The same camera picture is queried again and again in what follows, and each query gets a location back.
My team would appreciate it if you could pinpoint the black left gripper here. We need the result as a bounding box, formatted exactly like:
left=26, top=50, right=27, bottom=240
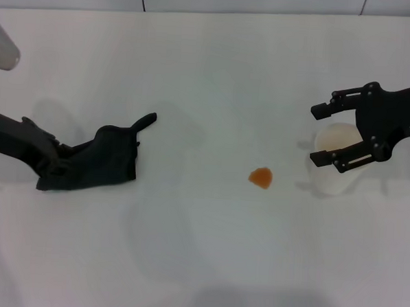
left=0, top=113, right=76, bottom=180

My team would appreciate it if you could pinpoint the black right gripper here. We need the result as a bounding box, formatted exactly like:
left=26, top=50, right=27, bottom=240
left=306, top=76, right=410, bottom=178

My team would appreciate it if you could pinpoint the white paper cup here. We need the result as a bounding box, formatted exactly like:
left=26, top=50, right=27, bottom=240
left=311, top=120, right=365, bottom=196

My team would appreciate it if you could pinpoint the dark blue rag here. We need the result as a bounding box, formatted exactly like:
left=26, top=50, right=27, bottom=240
left=34, top=106, right=157, bottom=198

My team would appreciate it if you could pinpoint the orange-brown liquid stain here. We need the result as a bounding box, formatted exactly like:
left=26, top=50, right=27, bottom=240
left=247, top=166, right=275, bottom=191

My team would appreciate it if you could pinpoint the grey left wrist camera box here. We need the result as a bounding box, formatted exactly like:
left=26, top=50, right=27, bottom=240
left=0, top=17, right=23, bottom=72

